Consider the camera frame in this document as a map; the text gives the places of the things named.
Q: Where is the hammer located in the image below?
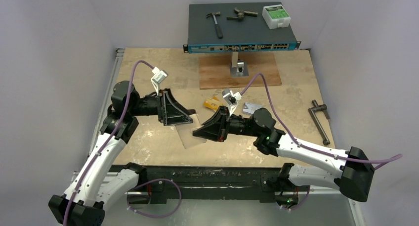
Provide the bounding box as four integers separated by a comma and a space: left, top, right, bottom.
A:
206, 11, 223, 39

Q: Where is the blue network switch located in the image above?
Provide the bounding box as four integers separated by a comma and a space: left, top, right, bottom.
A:
183, 1, 301, 53

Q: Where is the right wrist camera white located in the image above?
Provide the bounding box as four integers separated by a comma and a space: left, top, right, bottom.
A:
222, 89, 242, 116

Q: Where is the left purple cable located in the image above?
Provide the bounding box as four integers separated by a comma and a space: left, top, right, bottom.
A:
62, 60, 182, 226

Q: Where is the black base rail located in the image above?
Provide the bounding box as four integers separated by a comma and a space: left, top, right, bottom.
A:
111, 165, 310, 206

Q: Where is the dark metal crank handle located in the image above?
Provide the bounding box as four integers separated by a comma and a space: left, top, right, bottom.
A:
308, 99, 331, 146

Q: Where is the metal clamp tool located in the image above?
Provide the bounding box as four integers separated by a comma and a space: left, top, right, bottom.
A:
226, 7, 258, 21

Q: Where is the purple cable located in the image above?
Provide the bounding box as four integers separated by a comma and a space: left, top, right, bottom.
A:
62, 60, 182, 226
240, 73, 403, 211

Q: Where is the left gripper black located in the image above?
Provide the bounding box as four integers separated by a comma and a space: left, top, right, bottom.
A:
129, 88, 192, 125

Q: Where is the white green box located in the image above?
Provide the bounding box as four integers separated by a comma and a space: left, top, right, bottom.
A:
262, 4, 291, 30

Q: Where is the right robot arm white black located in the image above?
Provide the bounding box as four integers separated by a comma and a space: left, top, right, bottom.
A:
192, 106, 375, 202

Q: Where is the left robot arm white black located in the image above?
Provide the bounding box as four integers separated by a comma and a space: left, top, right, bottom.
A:
48, 81, 196, 226

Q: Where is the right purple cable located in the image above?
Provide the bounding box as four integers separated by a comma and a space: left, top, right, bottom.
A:
240, 73, 403, 211

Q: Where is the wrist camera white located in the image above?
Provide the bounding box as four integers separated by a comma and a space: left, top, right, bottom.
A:
222, 89, 242, 116
150, 67, 168, 96

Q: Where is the aluminium frame rail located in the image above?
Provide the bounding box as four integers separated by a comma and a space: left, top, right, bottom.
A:
67, 48, 126, 226

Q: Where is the metal stand post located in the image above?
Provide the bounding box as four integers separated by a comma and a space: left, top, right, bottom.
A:
230, 51, 249, 78

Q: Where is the wooden board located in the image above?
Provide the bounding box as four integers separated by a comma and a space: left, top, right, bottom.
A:
198, 52, 282, 90

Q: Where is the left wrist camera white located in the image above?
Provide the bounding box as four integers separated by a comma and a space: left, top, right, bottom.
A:
150, 67, 168, 96

